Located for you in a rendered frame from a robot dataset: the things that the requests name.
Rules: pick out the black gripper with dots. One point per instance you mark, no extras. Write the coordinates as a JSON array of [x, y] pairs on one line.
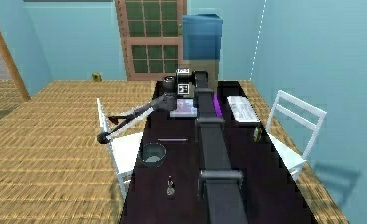
[[169, 91]]

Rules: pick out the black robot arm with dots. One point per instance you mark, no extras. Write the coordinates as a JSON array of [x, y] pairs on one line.
[[213, 143]]

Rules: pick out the dark grey bowl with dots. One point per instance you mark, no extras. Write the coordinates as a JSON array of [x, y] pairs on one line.
[[152, 155]]

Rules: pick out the white chair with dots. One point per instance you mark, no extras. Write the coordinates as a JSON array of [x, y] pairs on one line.
[[119, 150], [296, 133]]

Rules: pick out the thin grey pencil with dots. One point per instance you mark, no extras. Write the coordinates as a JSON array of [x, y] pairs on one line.
[[172, 140]]

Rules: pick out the small yellow-brown box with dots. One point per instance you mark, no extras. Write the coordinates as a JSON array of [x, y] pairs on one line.
[[96, 77]]

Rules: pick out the pale purple book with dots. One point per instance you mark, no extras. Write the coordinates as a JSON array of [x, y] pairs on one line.
[[184, 108]]

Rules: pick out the dark wooden table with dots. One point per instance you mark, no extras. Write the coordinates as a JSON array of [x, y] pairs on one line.
[[177, 173]]

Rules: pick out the brown door with green panes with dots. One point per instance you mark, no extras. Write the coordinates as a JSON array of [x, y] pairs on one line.
[[151, 40]]

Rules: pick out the purple strip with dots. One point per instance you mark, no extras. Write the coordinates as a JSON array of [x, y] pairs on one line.
[[218, 106]]

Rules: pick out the blue and tan cabinet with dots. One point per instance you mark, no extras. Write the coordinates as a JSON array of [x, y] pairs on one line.
[[202, 45]]

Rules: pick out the white newspaper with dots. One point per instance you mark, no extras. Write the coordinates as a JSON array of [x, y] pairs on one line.
[[242, 109]]

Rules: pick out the small dark green box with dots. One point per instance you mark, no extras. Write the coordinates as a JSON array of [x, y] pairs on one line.
[[257, 134]]

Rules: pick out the brown wooden door frame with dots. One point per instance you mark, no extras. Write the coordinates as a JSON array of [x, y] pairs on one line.
[[9, 60]]

